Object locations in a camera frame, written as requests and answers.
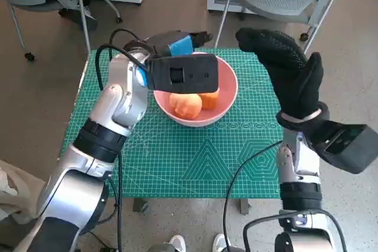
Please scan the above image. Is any square toy toast slice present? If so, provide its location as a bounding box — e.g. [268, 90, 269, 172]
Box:
[197, 87, 221, 110]

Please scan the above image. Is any pink bowl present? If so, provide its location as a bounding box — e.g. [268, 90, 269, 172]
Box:
[153, 52, 239, 127]

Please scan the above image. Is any white shoe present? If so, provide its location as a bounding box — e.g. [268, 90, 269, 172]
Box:
[212, 233, 230, 252]
[168, 234, 186, 252]

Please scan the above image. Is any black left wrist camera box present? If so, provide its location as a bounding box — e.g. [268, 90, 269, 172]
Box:
[146, 53, 221, 94]

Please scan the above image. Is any long black arm cable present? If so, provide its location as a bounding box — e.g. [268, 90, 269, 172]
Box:
[223, 141, 283, 252]

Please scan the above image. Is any black floor cable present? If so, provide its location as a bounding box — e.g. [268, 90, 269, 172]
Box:
[85, 230, 118, 252]

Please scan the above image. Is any bare left hand blue tape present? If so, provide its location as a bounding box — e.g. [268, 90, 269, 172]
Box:
[146, 30, 214, 57]

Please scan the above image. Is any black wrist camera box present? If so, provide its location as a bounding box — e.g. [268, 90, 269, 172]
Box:
[146, 53, 221, 94]
[307, 120, 378, 175]

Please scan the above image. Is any round toy bread bun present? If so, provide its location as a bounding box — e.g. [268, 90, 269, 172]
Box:
[168, 93, 203, 119]

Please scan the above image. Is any green cutting mat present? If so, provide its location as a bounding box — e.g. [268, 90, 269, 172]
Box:
[60, 50, 284, 199]

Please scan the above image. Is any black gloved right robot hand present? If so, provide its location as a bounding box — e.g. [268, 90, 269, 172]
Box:
[235, 27, 324, 120]

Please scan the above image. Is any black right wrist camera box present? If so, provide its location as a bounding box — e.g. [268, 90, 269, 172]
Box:
[307, 120, 378, 175]

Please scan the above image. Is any black table leg bracket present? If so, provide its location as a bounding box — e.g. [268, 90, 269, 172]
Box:
[237, 198, 251, 216]
[132, 198, 149, 214]

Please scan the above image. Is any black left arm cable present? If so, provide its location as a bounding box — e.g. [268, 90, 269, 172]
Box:
[94, 28, 153, 252]

